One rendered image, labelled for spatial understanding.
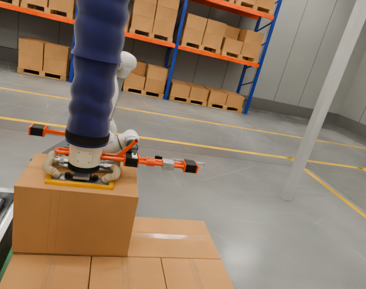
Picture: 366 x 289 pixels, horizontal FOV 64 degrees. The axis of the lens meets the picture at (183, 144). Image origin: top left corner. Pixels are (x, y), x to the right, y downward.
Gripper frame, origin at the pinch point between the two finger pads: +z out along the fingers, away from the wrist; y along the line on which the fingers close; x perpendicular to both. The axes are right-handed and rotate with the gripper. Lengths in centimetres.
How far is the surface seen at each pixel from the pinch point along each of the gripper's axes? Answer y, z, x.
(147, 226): 54, -11, -19
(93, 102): -31.8, 9.9, 25.6
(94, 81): -42, 10, 26
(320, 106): -30, -161, -242
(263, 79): 1, -839, -526
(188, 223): 54, -17, -50
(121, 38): -63, 6, 17
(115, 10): -74, 10, 21
